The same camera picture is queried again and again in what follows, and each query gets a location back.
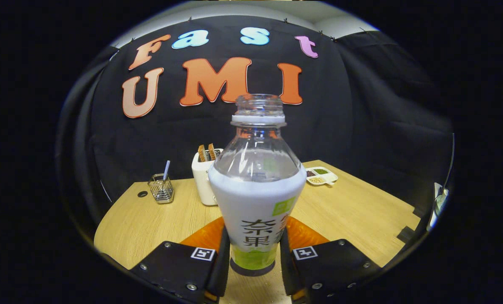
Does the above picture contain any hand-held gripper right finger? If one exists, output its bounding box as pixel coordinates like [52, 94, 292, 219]
[279, 217, 381, 303]

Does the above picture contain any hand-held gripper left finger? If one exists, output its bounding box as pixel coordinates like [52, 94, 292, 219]
[129, 217, 231, 304]

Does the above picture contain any clear juice bottle white label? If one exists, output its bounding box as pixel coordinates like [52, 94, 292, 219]
[208, 94, 307, 271]

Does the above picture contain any wooden table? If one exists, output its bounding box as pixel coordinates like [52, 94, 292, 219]
[94, 160, 421, 304]

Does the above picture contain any white toaster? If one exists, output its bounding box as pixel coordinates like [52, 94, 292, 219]
[191, 148, 224, 206]

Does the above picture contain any white divided dish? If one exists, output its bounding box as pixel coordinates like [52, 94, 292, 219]
[305, 166, 338, 186]

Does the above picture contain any black backdrop cloth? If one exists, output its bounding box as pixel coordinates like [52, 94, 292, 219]
[55, 15, 454, 237]

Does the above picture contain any wire mesh holder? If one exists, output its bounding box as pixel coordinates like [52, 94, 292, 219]
[148, 174, 175, 204]

